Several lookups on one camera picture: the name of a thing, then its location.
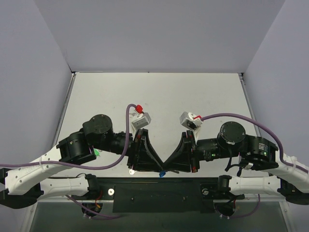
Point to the white head key front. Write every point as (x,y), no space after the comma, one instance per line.
(132,172)

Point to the green key tag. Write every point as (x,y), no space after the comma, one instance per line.
(97,153)

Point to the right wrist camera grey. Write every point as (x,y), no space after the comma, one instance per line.
(192,122)

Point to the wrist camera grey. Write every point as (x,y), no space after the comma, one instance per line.
(192,122)
(139,121)

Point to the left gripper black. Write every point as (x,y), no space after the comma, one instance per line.
(136,149)

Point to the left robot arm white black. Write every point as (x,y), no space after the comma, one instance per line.
(25,184)

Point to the blue key tag with keys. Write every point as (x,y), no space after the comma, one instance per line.
(164,172)

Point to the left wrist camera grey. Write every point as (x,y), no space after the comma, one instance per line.
(139,121)

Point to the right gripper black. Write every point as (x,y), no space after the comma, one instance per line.
(191,151)

